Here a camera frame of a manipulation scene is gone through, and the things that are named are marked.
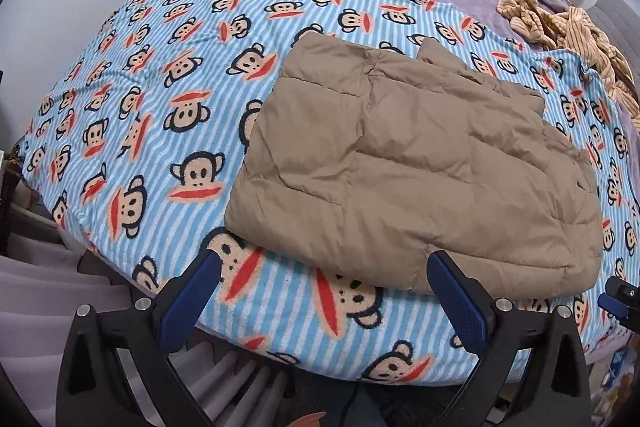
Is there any tan puffer jacket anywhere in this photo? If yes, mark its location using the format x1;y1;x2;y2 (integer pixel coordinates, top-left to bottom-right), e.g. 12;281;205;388
224;32;603;298

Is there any blue striped monkey blanket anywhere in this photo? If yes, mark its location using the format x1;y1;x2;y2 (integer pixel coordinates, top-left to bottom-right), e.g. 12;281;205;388
20;0;639;385

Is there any beige striped crumpled garment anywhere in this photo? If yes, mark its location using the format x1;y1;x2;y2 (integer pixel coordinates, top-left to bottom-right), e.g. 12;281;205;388
497;0;639;130

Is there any grey quilted headboard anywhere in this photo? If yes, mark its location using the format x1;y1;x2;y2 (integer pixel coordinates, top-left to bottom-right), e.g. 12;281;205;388
587;0;640;79

